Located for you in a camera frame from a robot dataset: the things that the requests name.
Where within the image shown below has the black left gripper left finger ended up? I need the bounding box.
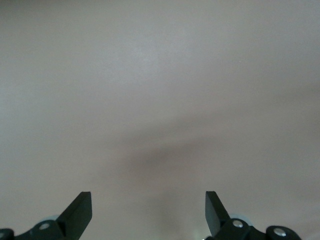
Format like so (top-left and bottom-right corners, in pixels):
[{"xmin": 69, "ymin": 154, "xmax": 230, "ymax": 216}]
[{"xmin": 0, "ymin": 191, "xmax": 93, "ymax": 240}]

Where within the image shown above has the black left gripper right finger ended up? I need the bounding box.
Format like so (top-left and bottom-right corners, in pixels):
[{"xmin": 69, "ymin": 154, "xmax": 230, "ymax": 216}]
[{"xmin": 204, "ymin": 191, "xmax": 301, "ymax": 240}]

